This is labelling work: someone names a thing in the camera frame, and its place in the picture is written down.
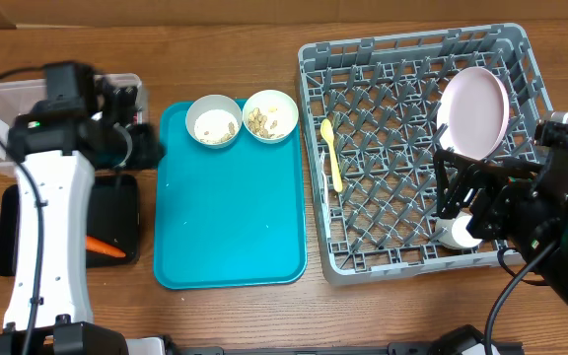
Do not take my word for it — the clear plastic bin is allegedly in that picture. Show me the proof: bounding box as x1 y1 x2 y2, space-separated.
0 73 148 178

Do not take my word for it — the grey dishwasher rack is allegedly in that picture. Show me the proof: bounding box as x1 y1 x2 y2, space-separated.
298 23 551 286

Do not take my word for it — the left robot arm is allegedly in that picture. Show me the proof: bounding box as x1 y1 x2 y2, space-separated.
0 61 173 354

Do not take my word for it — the black tray bin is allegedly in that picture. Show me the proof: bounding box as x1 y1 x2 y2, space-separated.
0 175 140 277

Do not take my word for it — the white plastic fork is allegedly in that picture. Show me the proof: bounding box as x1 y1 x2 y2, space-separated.
319 152 329 205

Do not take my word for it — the white bowl with nuts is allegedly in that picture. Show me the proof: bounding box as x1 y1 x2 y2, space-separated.
242 90 299 144

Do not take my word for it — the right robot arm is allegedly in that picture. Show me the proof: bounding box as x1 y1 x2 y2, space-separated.
433 111 568 354

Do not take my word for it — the white plate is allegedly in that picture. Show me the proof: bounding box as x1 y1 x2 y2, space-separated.
436 67 510 160

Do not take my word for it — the white bowl with crumbs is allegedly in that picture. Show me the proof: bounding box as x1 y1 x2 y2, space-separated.
185 95 243 149

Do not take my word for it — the yellow plastic spoon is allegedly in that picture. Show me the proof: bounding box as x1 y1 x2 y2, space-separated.
319 118 343 193

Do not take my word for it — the orange carrot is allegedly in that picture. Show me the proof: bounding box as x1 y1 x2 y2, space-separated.
86 236 126 258

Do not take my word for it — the teal plastic tray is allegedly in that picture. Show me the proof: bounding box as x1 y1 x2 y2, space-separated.
153 102 308 290

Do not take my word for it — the white paper cup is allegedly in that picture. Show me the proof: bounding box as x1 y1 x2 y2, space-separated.
435 212 483 249

